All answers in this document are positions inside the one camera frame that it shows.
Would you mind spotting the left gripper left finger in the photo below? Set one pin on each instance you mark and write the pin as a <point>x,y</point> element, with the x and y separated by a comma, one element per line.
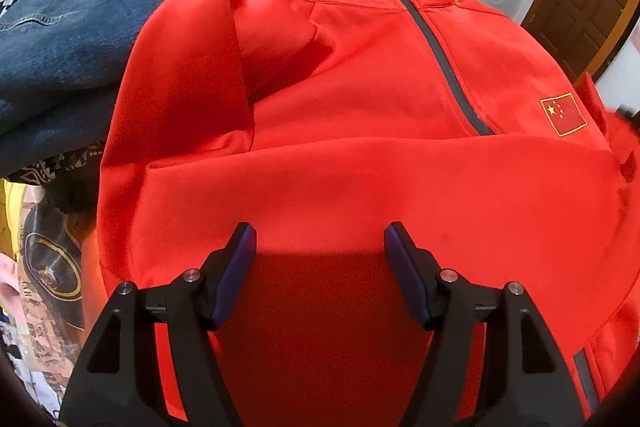
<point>194,305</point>

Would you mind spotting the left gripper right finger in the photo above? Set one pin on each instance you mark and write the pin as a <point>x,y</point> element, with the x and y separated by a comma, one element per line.
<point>448,306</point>

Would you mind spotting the blue denim jeans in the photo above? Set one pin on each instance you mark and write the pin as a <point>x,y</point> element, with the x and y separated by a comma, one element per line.
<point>62,62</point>

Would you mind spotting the red zip jacket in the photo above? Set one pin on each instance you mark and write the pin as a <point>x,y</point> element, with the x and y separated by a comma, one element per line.
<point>321,122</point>

